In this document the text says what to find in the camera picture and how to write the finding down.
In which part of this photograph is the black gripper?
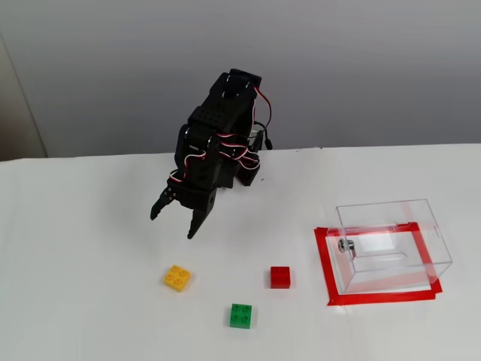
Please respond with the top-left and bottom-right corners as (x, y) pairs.
(150, 179), (217, 240)

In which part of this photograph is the red white arm cable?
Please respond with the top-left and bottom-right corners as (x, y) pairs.
(219, 85), (274, 172)

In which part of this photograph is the transparent acrylic box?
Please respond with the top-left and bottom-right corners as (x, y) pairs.
(325, 198), (454, 296)

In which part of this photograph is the green lego brick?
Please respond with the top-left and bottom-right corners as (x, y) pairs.
(229, 302), (254, 330)

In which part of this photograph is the silver box lock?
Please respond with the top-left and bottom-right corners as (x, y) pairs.
(337, 238), (358, 260)

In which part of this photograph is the yellow lego brick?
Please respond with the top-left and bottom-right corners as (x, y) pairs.
(163, 264), (192, 293)

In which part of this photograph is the red white gripper servo cable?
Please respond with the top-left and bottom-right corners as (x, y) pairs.
(168, 148), (208, 185)

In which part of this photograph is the red lego brick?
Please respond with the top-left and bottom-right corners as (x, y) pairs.
(270, 265), (292, 290)

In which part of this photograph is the red tape frame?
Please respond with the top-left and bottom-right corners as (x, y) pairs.
(313, 221), (443, 308)

